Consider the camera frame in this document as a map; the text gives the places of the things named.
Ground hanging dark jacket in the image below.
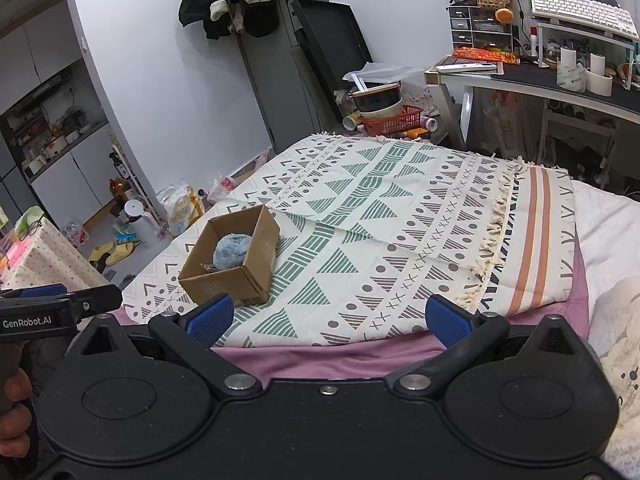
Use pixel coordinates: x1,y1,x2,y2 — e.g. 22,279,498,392
178,0,281,42

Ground dotted cloth cover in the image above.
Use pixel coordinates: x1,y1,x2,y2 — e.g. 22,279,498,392
0,216,107,292

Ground black flat panel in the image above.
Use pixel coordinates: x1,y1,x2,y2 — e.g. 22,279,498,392
290,0,374,107

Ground dark desktop drawer organizer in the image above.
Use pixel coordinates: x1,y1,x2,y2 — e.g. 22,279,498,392
448,4,517,54

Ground fluffy blue hat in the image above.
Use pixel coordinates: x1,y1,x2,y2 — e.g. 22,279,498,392
212,232,253,272

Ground cardboard tubes under desk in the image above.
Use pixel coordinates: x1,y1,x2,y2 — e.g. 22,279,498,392
549,99,617,129

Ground white keyboard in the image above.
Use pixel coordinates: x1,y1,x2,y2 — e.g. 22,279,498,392
528,0,640,41

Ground patterned cream green blanket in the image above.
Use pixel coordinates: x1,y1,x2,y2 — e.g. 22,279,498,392
122,132,579,349

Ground white yellow printed bag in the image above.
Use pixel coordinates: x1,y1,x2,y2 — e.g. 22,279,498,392
156,184,207,237

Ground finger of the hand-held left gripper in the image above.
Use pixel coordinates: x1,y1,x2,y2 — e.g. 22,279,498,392
19,283,68,298
65,284,124,332

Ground person's left hand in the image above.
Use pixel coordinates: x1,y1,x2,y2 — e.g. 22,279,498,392
0,367,33,457

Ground dark bowl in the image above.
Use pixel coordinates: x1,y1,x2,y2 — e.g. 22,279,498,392
350,84,403,113

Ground plastic bag with orange print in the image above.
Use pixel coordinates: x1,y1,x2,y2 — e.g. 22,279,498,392
479,91,527,162

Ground cream bowl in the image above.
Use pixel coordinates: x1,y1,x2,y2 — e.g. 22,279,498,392
356,100,405,121

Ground translucent plastic bag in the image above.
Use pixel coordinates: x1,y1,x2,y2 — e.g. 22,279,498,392
342,62,424,94

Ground orange patterned packet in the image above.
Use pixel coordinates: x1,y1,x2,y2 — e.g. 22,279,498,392
451,45,521,65

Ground cream printed pillow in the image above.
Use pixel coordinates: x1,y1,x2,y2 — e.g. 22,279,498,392
591,274,640,480

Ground dotted white cloth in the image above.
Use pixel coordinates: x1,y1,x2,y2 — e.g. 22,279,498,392
416,86,452,117

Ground white metal frame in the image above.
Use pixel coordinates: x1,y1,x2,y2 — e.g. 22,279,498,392
536,109,617,177

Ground white duvet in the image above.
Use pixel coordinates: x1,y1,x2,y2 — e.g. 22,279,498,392
569,179,640,312

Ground large white tape roll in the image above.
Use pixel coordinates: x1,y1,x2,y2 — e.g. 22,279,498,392
554,46,589,93

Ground red white plastic bag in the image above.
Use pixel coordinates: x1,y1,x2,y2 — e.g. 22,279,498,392
207,174,239,204

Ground pink bed sheet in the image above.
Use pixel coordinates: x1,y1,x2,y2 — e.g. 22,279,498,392
110,239,592,382

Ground orange plastic basket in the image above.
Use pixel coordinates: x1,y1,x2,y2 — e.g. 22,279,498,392
359,104,425,137

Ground cream tape roll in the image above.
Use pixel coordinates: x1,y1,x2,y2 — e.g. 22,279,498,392
584,52,614,97

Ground grey kitchen cabinet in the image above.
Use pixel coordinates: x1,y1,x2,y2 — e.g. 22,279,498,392
0,57,132,222

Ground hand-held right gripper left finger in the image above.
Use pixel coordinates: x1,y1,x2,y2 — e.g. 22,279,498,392
65,293,264,401

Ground clear keyboard riser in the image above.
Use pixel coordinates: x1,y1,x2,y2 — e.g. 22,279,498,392
529,16,640,70

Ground brown cardboard box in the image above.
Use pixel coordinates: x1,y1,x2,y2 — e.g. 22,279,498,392
177,204,281,307

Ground desk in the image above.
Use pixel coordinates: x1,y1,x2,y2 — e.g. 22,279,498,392
424,60,640,127

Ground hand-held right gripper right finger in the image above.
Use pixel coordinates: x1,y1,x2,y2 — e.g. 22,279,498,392
392,293,596,401

